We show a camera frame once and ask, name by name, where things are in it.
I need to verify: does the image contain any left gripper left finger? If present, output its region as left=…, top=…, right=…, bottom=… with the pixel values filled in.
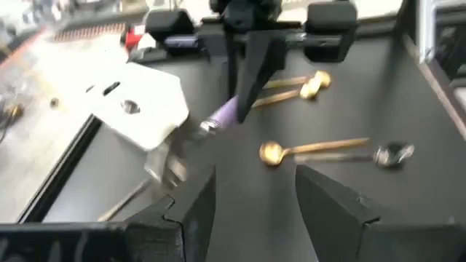
left=125, top=165, right=218, bottom=262

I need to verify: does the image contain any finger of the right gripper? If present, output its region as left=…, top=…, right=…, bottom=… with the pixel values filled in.
left=237, top=31, right=288, bottom=123
left=226, top=33, right=241, bottom=105

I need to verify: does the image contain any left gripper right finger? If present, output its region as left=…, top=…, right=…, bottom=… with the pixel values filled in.
left=295, top=165, right=382, bottom=262

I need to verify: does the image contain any gold spoon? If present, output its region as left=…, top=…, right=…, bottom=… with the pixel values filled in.
left=251, top=78, right=323, bottom=109
left=261, top=69, right=333, bottom=90
left=258, top=137, right=371, bottom=167
left=97, top=178, right=153, bottom=223

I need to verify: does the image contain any purple-handled spoon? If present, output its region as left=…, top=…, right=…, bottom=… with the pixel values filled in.
left=144, top=95, right=241, bottom=188

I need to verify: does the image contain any slim silver spoon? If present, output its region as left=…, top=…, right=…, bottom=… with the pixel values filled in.
left=293, top=141, right=416, bottom=170

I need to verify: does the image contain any black table mat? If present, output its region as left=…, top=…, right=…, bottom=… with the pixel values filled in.
left=17, top=32, right=466, bottom=262

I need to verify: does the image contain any white plastic bin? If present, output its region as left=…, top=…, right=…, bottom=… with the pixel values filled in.
left=82, top=60, right=191, bottom=152

